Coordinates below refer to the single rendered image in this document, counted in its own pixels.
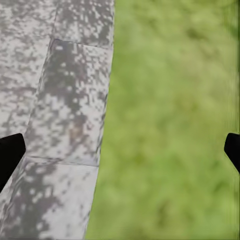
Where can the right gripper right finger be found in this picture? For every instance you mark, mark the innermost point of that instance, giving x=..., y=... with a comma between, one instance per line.
x=232, y=149

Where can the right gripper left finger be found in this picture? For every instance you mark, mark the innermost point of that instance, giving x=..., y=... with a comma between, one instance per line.
x=12, y=149

